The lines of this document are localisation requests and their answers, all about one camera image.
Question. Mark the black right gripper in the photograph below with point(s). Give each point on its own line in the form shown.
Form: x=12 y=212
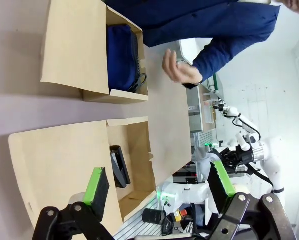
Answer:
x=239 y=158

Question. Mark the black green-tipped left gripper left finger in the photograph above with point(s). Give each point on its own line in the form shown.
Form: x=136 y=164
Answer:
x=97 y=195

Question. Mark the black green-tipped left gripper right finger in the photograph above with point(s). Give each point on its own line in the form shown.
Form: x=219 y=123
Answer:
x=219 y=185

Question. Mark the black stapler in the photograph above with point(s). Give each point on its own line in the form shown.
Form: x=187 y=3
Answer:
x=119 y=167

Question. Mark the navy campus pencil case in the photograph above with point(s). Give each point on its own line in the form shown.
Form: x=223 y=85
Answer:
x=120 y=57

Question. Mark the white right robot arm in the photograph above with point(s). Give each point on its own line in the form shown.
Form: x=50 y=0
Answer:
x=274 y=160

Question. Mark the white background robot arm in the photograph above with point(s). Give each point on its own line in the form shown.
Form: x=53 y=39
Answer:
x=242 y=120

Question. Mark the large open cardboard box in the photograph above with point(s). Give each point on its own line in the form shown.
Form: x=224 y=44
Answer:
x=59 y=155

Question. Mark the small open cardboard box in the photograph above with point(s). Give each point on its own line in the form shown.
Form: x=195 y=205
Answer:
x=72 y=50

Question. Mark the person's left hand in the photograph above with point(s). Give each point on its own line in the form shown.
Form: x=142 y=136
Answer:
x=182 y=73

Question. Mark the yellow red emergency stop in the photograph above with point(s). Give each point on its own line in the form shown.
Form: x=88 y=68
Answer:
x=180 y=215

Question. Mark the black cylinder cup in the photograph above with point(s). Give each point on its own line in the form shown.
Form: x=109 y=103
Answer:
x=153 y=216

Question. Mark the grey metal cabinet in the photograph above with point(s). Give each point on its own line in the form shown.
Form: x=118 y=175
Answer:
x=195 y=110

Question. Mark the white table with thick edge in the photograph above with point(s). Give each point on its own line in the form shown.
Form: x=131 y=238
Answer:
x=188 y=52

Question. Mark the person in navy coat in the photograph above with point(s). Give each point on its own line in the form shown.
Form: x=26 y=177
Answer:
x=189 y=20

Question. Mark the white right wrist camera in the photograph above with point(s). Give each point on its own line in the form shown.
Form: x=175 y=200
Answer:
x=247 y=142

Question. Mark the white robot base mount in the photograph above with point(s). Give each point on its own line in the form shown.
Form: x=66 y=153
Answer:
x=189 y=192

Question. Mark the aluminium frame rail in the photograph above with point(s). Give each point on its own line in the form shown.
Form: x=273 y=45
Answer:
x=139 y=227

